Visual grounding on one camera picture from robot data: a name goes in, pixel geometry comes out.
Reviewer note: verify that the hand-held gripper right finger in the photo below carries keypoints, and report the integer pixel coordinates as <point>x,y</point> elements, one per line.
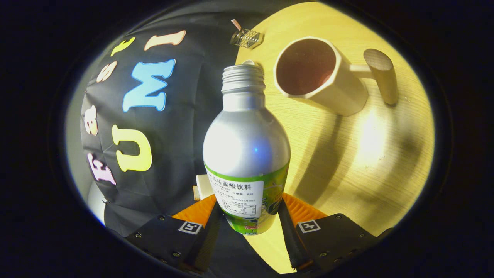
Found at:
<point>290,243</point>

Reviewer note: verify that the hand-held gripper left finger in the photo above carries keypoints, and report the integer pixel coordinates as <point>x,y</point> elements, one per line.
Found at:
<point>208,243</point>

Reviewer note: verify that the silver green juice bottle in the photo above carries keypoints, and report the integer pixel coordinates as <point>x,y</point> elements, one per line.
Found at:
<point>247,146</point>

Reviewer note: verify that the white toaster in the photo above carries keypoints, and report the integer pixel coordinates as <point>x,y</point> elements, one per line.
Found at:
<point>203,185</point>

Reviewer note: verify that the wooden table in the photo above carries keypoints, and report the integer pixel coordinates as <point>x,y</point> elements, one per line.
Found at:
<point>366,166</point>

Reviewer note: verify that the black backdrop cloth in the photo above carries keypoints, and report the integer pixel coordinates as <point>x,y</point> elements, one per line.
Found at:
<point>181,135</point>

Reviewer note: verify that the white round plate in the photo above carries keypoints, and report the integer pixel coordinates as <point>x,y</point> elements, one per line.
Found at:
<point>248,62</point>

